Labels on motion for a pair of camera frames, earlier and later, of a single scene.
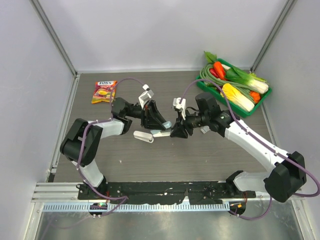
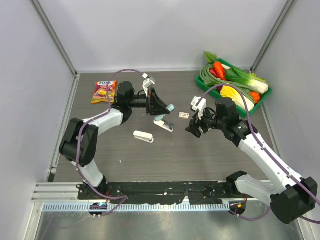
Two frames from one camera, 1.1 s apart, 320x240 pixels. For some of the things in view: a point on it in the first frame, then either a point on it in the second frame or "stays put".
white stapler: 143,136 stays put
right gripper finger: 178,130 -> 194,128
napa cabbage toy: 236,98 stays put
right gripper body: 191,121 -> 205,123
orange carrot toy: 220,70 stays put
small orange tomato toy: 256,96 stays put
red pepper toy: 213,72 stays put
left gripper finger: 156,119 -> 158,107
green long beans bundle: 206,77 stays put
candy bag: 104,91 stays put
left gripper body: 145,116 -> 149,101
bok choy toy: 250,79 stays put
